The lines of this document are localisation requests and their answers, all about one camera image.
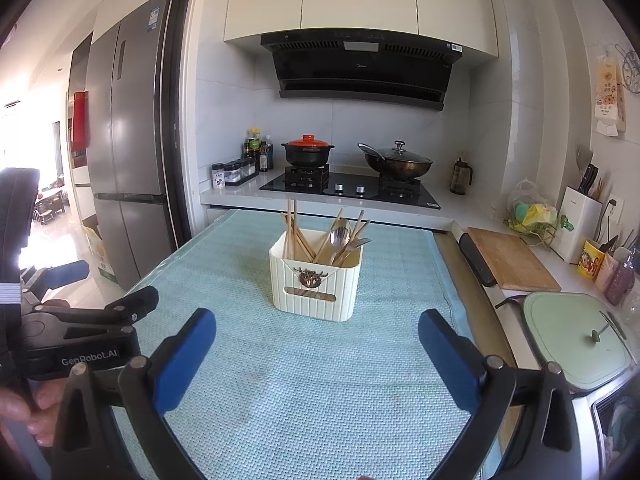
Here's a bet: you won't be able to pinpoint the wooden chopstick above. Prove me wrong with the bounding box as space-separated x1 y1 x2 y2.
331 210 364 264
292 221 316 262
288 200 297 260
284 198 293 259
347 220 370 247
312 208 344 263

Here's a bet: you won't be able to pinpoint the green cutting board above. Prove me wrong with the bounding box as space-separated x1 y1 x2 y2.
522 292 634 393

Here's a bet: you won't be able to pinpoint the red hanging item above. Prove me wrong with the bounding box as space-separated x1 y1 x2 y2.
70 91 88 153

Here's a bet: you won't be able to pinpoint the cream ribbed utensil holder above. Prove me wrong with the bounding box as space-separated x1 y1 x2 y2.
269 232 363 322

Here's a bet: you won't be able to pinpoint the black spice rack containers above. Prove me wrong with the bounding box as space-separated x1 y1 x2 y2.
224 157 257 186

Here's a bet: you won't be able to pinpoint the black range hood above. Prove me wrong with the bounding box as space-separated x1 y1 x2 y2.
260 28 463 110

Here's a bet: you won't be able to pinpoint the light blue woven table mat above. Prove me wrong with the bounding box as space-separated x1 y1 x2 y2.
137 210 470 479

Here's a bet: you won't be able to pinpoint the person's left hand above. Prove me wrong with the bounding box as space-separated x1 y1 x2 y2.
0 378 67 453

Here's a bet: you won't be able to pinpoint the purple soap bottle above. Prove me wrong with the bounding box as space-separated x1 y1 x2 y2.
605 252 634 306

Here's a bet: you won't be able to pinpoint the dark wok with glass lid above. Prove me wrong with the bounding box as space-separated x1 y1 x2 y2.
358 140 433 180

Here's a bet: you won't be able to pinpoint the yellow green plastic bag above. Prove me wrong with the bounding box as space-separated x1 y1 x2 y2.
506 179 559 247

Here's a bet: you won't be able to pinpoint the yellow printed cup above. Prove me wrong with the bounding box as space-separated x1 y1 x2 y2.
577 240 604 280

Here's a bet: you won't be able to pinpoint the dark glass kettle jar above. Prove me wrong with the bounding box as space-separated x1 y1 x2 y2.
449 157 473 195

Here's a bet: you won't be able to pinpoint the black gas stove top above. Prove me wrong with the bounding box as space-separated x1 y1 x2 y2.
260 165 440 209

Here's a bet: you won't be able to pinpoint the white knife block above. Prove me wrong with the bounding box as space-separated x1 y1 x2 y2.
551 186 602 264

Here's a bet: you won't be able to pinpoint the wooden cutting board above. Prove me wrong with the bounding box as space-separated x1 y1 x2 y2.
466 226 561 292

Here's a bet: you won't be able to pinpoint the black pot with red lid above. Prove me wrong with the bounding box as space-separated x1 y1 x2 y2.
282 133 334 168

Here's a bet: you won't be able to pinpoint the stainless steel spoon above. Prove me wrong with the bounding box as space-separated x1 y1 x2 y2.
329 223 350 266

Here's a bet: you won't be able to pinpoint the wire rack on wall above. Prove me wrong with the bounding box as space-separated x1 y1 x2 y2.
615 44 640 96

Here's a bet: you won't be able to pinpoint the sauce bottles group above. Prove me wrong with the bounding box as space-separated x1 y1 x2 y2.
243 128 274 172

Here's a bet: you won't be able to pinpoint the grey double door refrigerator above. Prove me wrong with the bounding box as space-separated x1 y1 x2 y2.
86 0 175 289

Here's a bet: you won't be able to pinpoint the hanging printed paper bag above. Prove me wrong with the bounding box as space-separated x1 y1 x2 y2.
593 52 626 138

